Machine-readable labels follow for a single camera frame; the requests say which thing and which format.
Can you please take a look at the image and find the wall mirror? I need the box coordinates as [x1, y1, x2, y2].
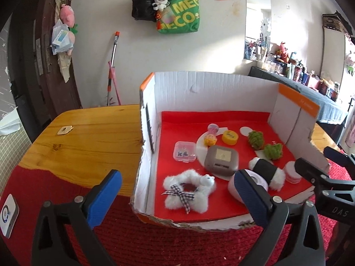
[244, 0, 272, 61]

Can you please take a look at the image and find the red knitted mat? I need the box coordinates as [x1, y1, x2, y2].
[0, 161, 355, 266]

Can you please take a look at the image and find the pink broom handle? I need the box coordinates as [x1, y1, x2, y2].
[108, 61, 122, 106]

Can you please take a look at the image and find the pink plush toy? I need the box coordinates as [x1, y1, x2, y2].
[59, 4, 76, 27]

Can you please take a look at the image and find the black and white plush roll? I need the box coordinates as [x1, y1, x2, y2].
[248, 157, 286, 191]

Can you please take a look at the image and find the red plush toy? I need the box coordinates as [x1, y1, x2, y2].
[276, 41, 290, 61]

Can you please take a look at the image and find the clear plastic bag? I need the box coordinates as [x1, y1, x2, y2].
[51, 23, 73, 55]

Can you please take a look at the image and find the white square gadget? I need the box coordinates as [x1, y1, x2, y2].
[0, 194, 20, 239]

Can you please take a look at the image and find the white refrigerator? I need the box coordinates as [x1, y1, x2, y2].
[321, 12, 355, 108]

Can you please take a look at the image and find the white plush keychain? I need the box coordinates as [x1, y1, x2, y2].
[152, 0, 170, 12]

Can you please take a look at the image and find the red paper liner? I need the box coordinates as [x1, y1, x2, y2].
[154, 111, 315, 223]

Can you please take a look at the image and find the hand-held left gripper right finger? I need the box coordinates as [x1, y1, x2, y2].
[234, 169, 325, 266]

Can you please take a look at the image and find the peach plush toy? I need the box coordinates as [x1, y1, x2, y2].
[67, 28, 78, 50]

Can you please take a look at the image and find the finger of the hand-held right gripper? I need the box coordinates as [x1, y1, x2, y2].
[294, 157, 355, 222]
[323, 146, 355, 180]

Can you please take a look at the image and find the white cardboard box red lining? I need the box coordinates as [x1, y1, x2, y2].
[130, 71, 330, 231]

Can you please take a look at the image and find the taupe square case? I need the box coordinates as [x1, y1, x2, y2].
[204, 145, 239, 177]

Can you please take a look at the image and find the green chenille scrunchie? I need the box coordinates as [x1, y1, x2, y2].
[263, 143, 283, 160]
[248, 131, 264, 149]

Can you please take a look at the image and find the cream hanging cloth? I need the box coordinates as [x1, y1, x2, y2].
[58, 53, 73, 83]

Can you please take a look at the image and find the clear plastic small box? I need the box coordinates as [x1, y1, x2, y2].
[172, 141, 196, 162]

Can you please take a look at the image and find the white fluffy rabbit scrunchie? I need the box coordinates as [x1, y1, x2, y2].
[162, 169, 216, 214]

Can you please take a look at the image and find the white green plush toy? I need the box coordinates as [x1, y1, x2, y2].
[345, 50, 355, 75]

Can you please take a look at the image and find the cream grid patterned panel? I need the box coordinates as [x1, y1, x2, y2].
[0, 107, 32, 169]

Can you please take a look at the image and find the yellow round tin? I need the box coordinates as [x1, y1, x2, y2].
[222, 130, 239, 145]

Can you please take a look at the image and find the metal door lock plate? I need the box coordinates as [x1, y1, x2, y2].
[35, 37, 44, 75]

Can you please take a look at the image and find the dark brown door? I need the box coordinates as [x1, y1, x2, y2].
[8, 0, 84, 133]

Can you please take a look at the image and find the green tote bag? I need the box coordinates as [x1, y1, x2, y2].
[157, 0, 201, 34]

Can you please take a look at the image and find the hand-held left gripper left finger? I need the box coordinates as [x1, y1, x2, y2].
[31, 169, 123, 266]

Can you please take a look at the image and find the leopard print cloth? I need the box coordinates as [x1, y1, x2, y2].
[322, 12, 347, 34]

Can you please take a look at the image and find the black bag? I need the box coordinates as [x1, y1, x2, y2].
[131, 0, 164, 22]

